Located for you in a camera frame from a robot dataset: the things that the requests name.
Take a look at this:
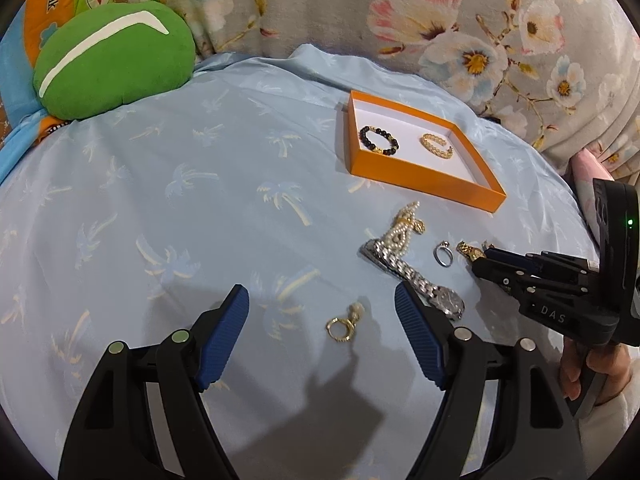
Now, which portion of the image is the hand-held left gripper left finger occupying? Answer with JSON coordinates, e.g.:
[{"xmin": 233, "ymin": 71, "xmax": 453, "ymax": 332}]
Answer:
[{"xmin": 60, "ymin": 284, "xmax": 250, "ymax": 480}]

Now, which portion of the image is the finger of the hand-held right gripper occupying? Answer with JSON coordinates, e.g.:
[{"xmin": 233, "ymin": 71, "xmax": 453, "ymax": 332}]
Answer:
[
  {"xmin": 483, "ymin": 248, "xmax": 602, "ymax": 277},
  {"xmin": 471, "ymin": 258, "xmax": 599, "ymax": 307}
]

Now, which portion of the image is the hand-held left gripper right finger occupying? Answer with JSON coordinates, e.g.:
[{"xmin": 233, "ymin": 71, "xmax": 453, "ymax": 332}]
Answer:
[{"xmin": 394, "ymin": 282, "xmax": 588, "ymax": 480}]

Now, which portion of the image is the gold wristwatch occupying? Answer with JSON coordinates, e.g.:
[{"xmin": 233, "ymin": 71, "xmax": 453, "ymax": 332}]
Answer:
[{"xmin": 456, "ymin": 241, "xmax": 488, "ymax": 263}]

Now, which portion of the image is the silver wristwatch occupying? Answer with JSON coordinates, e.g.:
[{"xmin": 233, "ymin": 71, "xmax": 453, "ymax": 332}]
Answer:
[{"xmin": 359, "ymin": 240, "xmax": 466, "ymax": 322}]

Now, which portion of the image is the gold hoop earring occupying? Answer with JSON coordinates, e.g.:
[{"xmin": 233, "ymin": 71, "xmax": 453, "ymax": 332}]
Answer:
[{"xmin": 326, "ymin": 304, "xmax": 363, "ymax": 344}]

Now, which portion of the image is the pearl necklace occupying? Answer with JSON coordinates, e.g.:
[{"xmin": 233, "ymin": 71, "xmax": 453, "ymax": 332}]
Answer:
[{"xmin": 391, "ymin": 201, "xmax": 427, "ymax": 257}]

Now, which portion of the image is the orange jewelry box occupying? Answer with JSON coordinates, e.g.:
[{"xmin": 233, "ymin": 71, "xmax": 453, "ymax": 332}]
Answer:
[{"xmin": 346, "ymin": 90, "xmax": 507, "ymax": 214}]

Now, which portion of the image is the person's right forearm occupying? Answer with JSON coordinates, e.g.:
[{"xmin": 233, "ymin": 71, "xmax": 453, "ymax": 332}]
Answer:
[{"xmin": 577, "ymin": 387, "xmax": 640, "ymax": 480}]

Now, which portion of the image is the person's right hand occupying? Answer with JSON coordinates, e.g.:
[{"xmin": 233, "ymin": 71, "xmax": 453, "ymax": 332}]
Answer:
[{"xmin": 559, "ymin": 339, "xmax": 634, "ymax": 407}]

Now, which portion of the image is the light blue palm print sheet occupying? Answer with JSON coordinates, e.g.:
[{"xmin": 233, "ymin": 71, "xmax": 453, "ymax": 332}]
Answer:
[{"xmin": 0, "ymin": 44, "xmax": 601, "ymax": 480}]

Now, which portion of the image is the grey floral blanket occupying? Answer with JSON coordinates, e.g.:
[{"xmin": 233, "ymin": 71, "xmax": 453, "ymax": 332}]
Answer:
[{"xmin": 135, "ymin": 0, "xmax": 640, "ymax": 186}]

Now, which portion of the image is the green plush cushion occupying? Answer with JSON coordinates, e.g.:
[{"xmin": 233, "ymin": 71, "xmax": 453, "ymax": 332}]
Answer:
[{"xmin": 32, "ymin": 1, "xmax": 196, "ymax": 121}]

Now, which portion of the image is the gold chain bracelet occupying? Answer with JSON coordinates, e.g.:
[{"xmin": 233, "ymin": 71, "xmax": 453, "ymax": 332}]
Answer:
[{"xmin": 420, "ymin": 132, "xmax": 455, "ymax": 159}]

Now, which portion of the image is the black bead bracelet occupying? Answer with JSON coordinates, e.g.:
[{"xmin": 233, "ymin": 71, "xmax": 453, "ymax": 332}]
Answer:
[{"xmin": 359, "ymin": 125, "xmax": 400, "ymax": 156}]

